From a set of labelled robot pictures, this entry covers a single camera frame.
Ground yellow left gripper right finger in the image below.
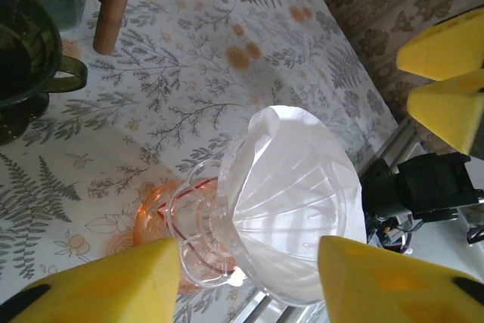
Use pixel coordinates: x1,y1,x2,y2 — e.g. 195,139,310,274
318,234,484,323

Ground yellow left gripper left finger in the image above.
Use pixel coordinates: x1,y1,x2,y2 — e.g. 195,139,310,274
0,238,183,323

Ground pink glass server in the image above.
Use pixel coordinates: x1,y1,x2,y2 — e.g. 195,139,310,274
132,177,243,296

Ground white paper coffee filter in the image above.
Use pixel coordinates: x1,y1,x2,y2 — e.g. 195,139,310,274
232,105,368,307

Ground green glass coffee dripper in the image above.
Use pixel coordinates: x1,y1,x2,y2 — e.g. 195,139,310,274
0,0,88,146

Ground floral patterned tablecloth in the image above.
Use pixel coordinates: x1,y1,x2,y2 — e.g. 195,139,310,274
0,0,402,323

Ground grey glass mug wooden handle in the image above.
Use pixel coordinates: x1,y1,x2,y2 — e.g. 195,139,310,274
0,0,132,54

